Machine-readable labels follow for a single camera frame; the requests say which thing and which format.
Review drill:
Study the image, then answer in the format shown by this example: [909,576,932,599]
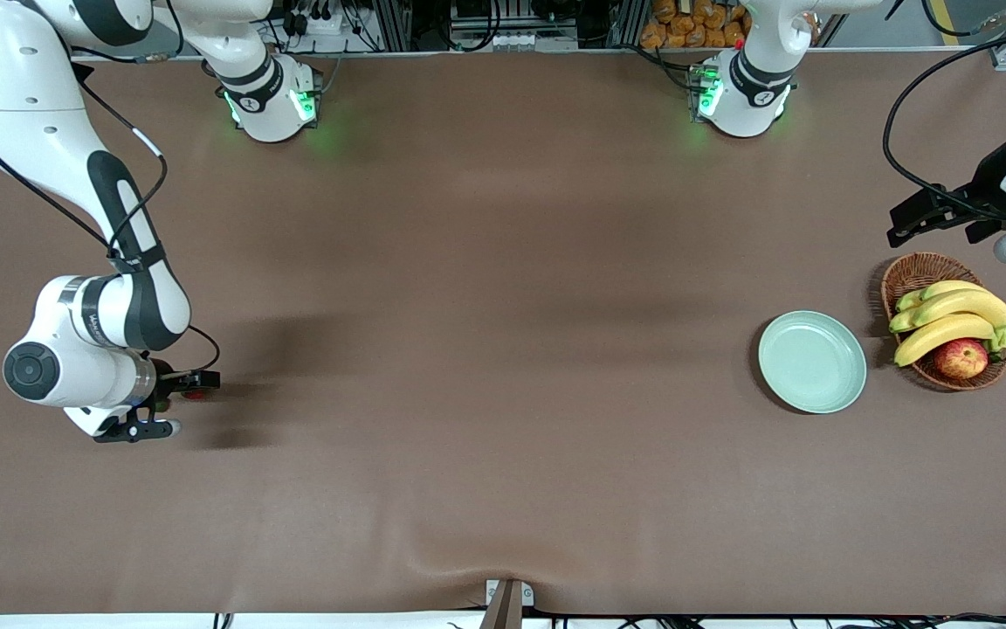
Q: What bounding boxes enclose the yellow banana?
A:
[889,288,1006,334]
[893,313,998,368]
[896,280,989,314]

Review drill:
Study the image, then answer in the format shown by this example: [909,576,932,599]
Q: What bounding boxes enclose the bag of orange buns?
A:
[640,0,753,50]

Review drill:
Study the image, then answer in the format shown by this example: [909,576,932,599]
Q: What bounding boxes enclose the red apple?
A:
[934,338,989,381]

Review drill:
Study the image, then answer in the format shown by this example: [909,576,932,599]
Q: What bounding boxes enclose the brown wicker basket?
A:
[881,252,1006,392]

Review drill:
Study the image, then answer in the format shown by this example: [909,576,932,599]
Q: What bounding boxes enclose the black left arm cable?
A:
[883,0,1006,218]

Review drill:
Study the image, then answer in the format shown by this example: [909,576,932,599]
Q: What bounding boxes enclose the metal clamp bracket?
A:
[479,578,535,629]

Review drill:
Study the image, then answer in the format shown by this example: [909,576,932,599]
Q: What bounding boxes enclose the white terminal block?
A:
[493,31,579,52]

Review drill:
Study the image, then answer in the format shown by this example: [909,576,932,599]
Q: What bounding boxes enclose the brown table cover mat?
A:
[0,48,1006,617]

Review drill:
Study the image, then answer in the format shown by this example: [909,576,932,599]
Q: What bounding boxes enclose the light green round plate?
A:
[758,310,868,415]

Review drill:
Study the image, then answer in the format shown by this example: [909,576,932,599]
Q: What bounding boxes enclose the white power strip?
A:
[280,7,347,38]

